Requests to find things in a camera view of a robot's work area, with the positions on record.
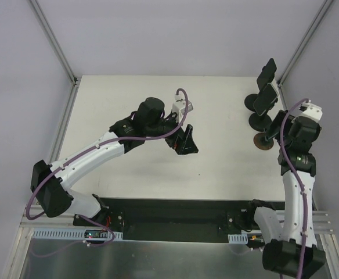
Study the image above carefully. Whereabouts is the blue-edged black phone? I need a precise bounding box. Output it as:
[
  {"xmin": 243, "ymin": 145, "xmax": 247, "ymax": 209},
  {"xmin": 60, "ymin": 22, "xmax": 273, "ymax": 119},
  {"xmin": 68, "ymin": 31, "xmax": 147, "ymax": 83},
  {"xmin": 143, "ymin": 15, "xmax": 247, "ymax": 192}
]
[{"xmin": 265, "ymin": 110, "xmax": 287, "ymax": 140}]

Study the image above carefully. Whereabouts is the white-edged black phone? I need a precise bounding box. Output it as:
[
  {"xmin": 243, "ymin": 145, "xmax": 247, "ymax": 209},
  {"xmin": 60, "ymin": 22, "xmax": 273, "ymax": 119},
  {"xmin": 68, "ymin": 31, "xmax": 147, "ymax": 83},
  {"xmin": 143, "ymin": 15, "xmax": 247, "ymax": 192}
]
[{"xmin": 253, "ymin": 83, "xmax": 278, "ymax": 115}]

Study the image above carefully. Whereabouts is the black clamp phone stand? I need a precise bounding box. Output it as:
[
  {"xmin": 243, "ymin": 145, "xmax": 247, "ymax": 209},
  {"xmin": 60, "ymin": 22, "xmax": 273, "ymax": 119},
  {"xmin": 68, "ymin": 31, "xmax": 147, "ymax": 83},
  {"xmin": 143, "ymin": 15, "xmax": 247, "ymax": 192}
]
[
  {"xmin": 244, "ymin": 58, "xmax": 277, "ymax": 112},
  {"xmin": 248, "ymin": 105, "xmax": 273, "ymax": 132}
]

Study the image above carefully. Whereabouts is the grey stand with wooden base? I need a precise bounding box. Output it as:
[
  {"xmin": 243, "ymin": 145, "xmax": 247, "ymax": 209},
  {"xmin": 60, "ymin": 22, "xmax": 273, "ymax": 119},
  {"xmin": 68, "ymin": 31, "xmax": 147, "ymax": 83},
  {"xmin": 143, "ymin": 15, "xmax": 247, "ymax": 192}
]
[{"xmin": 253, "ymin": 132, "xmax": 274, "ymax": 151}]

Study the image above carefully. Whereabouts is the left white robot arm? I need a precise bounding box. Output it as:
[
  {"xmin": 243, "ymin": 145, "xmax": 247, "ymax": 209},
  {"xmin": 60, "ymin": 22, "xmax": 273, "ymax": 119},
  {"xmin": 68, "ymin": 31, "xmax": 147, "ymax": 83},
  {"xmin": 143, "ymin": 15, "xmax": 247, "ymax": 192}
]
[{"xmin": 30, "ymin": 97, "xmax": 199, "ymax": 226}]

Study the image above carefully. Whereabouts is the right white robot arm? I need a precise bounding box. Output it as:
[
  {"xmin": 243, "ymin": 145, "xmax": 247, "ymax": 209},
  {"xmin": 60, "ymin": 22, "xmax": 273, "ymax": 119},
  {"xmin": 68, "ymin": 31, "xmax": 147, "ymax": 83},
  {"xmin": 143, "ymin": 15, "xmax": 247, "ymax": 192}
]
[{"xmin": 245, "ymin": 108, "xmax": 326, "ymax": 278}]

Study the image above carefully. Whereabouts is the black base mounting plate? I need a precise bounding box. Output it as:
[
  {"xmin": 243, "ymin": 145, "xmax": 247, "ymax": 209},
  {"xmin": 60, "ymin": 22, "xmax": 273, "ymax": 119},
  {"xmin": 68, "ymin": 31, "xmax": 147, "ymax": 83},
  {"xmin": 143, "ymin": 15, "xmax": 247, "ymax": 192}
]
[{"xmin": 72, "ymin": 197, "xmax": 277, "ymax": 242}]

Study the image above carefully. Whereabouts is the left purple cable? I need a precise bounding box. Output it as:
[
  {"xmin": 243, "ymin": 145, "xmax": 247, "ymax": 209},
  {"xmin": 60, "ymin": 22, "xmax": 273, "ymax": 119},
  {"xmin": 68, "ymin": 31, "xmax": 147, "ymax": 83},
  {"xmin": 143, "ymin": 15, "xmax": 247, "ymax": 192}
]
[{"xmin": 26, "ymin": 88, "xmax": 189, "ymax": 220}]

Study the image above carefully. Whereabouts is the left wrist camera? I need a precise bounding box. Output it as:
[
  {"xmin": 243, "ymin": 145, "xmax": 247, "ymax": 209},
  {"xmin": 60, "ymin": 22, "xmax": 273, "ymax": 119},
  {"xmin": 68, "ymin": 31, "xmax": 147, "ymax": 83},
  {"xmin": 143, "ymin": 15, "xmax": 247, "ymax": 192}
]
[{"xmin": 172, "ymin": 99, "xmax": 186, "ymax": 123}]

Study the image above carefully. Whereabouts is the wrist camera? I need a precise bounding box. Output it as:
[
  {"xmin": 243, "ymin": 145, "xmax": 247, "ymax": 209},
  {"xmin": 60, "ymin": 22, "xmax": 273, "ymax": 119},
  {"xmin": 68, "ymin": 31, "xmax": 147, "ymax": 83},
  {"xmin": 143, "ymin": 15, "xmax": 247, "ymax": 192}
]
[
  {"xmin": 172, "ymin": 99, "xmax": 186, "ymax": 123},
  {"xmin": 299, "ymin": 101, "xmax": 323, "ymax": 123}
]

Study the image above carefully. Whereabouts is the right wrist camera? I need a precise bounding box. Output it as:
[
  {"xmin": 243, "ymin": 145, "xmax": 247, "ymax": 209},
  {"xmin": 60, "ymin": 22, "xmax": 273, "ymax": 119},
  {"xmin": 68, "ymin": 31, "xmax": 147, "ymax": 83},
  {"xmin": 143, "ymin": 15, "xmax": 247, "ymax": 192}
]
[{"xmin": 299, "ymin": 101, "xmax": 323, "ymax": 123}]

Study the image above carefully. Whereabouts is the aluminium frame post left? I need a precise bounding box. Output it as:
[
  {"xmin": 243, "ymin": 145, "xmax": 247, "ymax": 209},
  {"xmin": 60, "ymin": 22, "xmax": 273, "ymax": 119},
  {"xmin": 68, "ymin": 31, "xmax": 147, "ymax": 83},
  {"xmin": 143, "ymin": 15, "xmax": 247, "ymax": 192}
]
[{"xmin": 27, "ymin": 0, "xmax": 78, "ymax": 85}]

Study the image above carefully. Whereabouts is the aluminium frame post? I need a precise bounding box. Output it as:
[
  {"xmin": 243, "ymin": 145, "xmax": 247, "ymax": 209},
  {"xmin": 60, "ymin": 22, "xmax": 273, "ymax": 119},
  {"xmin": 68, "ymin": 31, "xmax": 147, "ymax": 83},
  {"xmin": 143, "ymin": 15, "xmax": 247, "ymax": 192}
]
[
  {"xmin": 277, "ymin": 0, "xmax": 336, "ymax": 88},
  {"xmin": 27, "ymin": 0, "xmax": 78, "ymax": 85}
]

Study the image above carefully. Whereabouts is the right white cable duct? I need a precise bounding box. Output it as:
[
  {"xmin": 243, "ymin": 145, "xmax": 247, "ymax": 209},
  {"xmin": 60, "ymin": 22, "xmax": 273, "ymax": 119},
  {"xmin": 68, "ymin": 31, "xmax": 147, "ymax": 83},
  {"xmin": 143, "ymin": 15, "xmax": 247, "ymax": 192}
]
[{"xmin": 228, "ymin": 231, "xmax": 268, "ymax": 245}]

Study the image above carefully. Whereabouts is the white cable duct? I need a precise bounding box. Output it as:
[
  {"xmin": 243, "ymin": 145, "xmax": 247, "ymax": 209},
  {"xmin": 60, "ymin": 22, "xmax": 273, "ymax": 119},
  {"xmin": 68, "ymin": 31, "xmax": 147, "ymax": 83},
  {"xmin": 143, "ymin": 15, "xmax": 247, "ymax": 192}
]
[
  {"xmin": 228, "ymin": 231, "xmax": 268, "ymax": 245},
  {"xmin": 33, "ymin": 228, "xmax": 123, "ymax": 241}
]

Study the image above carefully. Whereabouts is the aluminium frame post right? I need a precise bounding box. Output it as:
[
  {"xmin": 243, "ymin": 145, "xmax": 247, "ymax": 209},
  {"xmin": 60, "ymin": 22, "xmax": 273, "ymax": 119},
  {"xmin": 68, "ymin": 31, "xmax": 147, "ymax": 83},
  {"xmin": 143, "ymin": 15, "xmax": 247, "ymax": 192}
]
[{"xmin": 277, "ymin": 0, "xmax": 336, "ymax": 88}]

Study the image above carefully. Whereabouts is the left white cable duct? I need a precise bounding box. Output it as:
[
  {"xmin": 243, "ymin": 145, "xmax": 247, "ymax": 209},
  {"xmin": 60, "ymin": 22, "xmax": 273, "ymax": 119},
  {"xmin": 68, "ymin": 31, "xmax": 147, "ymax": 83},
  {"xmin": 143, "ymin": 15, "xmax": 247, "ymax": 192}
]
[{"xmin": 33, "ymin": 228, "xmax": 123, "ymax": 241}]

